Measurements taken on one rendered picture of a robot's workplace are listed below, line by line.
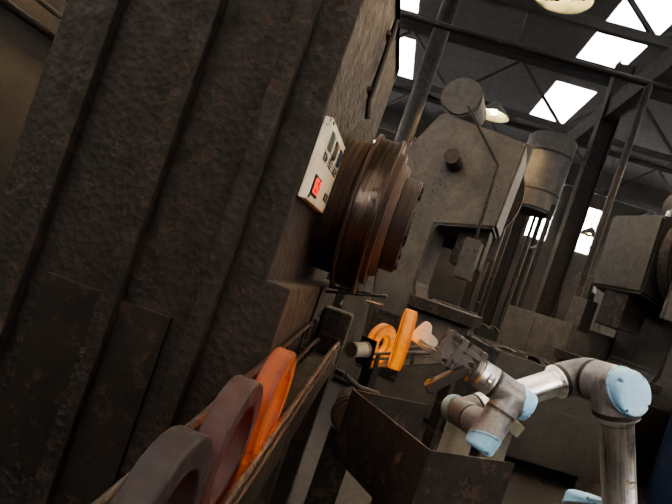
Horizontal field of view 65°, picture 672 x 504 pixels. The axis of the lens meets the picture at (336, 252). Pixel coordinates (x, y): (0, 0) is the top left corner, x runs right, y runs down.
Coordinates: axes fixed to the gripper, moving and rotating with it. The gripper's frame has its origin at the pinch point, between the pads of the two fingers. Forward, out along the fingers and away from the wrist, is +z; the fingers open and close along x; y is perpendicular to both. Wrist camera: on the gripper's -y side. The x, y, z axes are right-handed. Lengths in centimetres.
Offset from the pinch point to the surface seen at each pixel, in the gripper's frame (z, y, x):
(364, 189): 29.0, 24.1, 1.4
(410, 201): 18.1, 29.1, -8.2
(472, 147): 17, 124, -286
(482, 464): -20.3, -7.4, 40.9
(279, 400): 14, -18, 46
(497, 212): -27, 90, -277
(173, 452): 17, -11, 91
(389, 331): 0, -10, -70
